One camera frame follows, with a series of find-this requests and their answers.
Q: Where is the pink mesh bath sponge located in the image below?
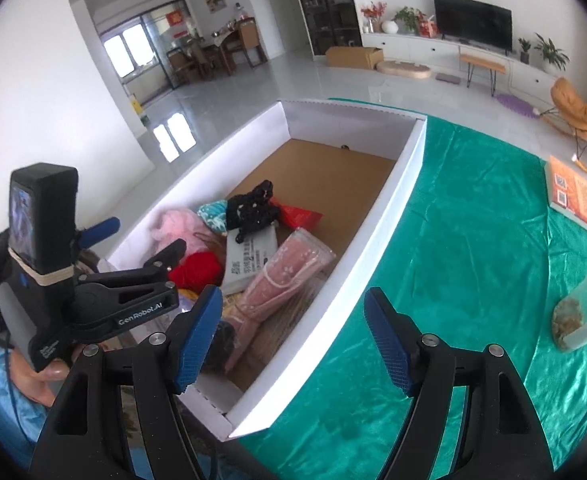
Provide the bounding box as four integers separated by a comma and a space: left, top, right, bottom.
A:
150, 209, 219, 260

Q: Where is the grey tissue packet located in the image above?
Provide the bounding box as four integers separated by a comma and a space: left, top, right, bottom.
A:
220, 226, 277, 296

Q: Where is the black crochet bag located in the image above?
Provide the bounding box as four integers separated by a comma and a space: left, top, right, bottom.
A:
225, 180, 280, 244

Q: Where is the pink floral packet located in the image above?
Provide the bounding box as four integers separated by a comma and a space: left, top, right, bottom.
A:
223, 228, 336, 373

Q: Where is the red snack packet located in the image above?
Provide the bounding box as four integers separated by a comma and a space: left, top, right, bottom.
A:
270, 197, 323, 232

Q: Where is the red soft object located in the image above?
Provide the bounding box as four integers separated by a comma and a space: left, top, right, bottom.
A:
169, 252, 224, 294

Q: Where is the person left hand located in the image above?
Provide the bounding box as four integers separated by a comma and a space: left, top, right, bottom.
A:
9, 349, 70, 408

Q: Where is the teal patterned fabric pouch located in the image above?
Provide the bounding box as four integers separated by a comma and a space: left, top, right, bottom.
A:
196, 200, 228, 235

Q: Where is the white cardboard box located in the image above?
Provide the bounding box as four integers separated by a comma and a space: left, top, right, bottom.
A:
108, 101, 427, 441

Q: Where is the green tablecloth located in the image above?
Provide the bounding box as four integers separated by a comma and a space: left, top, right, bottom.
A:
242, 116, 587, 479

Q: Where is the wooden dining table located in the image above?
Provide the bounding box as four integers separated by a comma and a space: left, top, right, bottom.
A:
166, 15, 270, 86

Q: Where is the orange book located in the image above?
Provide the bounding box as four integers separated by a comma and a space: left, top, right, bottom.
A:
544, 156, 587, 231

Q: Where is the brown cardboard box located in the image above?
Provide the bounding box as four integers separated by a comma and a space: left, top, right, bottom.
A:
325, 47, 383, 70

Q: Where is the dark display cabinet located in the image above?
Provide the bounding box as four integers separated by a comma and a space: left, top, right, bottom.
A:
300, 0, 362, 56

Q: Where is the red flower vase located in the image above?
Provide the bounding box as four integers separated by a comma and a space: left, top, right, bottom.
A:
361, 1, 387, 34

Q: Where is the white tv cabinet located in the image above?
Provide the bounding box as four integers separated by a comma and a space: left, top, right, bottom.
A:
362, 34, 557, 101

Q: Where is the small wooden bench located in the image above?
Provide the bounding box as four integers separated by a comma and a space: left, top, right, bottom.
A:
459, 53, 507, 96

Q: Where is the green potted plant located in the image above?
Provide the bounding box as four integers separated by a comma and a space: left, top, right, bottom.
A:
534, 32, 570, 72

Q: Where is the black television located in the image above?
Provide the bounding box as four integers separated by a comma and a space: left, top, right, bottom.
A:
433, 0, 513, 52

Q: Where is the black camera box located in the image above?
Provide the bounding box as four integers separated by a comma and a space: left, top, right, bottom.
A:
8, 162, 79, 275

